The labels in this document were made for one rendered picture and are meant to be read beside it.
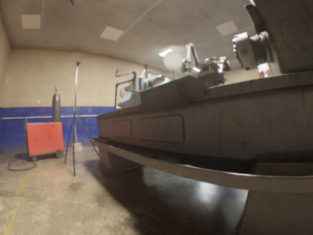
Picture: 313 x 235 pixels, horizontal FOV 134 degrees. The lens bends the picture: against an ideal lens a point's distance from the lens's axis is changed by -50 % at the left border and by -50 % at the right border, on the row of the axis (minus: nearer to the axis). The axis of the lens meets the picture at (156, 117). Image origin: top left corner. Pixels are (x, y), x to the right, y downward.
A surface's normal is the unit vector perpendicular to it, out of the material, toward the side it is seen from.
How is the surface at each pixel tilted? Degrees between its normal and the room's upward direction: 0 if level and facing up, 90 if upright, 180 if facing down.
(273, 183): 90
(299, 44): 90
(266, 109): 90
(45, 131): 90
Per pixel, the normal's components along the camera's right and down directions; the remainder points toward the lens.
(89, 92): 0.67, -0.07
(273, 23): -0.74, 0.03
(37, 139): 0.88, -0.07
